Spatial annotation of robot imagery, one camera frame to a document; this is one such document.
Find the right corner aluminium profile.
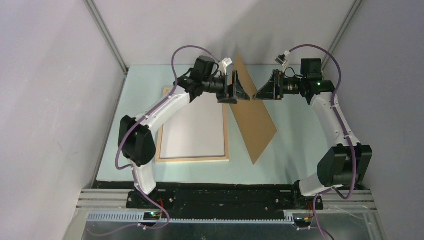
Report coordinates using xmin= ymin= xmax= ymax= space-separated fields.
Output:
xmin=327 ymin=0 xmax=364 ymax=55

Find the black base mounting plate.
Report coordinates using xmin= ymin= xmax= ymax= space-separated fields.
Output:
xmin=92 ymin=179 xmax=327 ymax=220

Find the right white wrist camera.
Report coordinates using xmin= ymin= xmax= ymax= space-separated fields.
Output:
xmin=274 ymin=50 xmax=291 ymax=67

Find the brown backing board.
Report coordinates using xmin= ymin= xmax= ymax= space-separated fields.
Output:
xmin=231 ymin=53 xmax=277 ymax=165

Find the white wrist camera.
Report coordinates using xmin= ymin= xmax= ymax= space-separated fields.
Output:
xmin=218 ymin=57 xmax=233 ymax=75
xmin=274 ymin=50 xmax=291 ymax=67

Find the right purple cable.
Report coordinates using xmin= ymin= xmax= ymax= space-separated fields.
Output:
xmin=288 ymin=44 xmax=358 ymax=240

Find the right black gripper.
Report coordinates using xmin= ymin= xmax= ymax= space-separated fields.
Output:
xmin=252 ymin=69 xmax=306 ymax=101

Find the grey slotted cable duct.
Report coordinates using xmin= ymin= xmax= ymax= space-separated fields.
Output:
xmin=86 ymin=211 xmax=295 ymax=225

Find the corner aluminium profile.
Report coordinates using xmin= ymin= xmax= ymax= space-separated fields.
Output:
xmin=327 ymin=0 xmax=364 ymax=55
xmin=83 ymin=0 xmax=129 ymax=75

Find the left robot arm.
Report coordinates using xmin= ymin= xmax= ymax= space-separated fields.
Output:
xmin=115 ymin=55 xmax=250 ymax=208

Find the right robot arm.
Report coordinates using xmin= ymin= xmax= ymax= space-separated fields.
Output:
xmin=253 ymin=55 xmax=373 ymax=209

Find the left corner aluminium profile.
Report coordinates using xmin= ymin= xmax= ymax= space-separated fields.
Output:
xmin=83 ymin=0 xmax=129 ymax=75

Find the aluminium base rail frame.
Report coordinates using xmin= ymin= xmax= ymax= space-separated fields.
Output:
xmin=62 ymin=165 xmax=387 ymax=240

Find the printed photo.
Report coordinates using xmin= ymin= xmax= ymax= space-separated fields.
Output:
xmin=160 ymin=90 xmax=227 ymax=159

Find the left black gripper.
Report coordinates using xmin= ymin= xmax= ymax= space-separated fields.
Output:
xmin=202 ymin=70 xmax=249 ymax=105

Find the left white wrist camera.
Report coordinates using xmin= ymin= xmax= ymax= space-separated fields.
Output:
xmin=218 ymin=57 xmax=233 ymax=75

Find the wooden picture frame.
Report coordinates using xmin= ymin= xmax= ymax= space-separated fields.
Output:
xmin=155 ymin=86 xmax=230 ymax=164

